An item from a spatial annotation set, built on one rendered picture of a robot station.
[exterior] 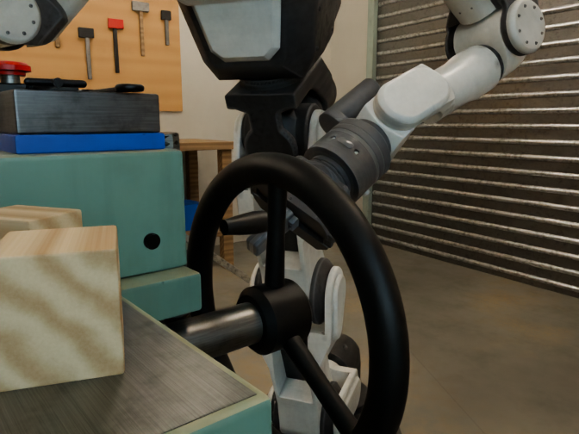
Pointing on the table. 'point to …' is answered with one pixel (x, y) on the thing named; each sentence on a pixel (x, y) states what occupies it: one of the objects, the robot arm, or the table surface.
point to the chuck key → (52, 83)
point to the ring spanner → (121, 88)
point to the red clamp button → (14, 68)
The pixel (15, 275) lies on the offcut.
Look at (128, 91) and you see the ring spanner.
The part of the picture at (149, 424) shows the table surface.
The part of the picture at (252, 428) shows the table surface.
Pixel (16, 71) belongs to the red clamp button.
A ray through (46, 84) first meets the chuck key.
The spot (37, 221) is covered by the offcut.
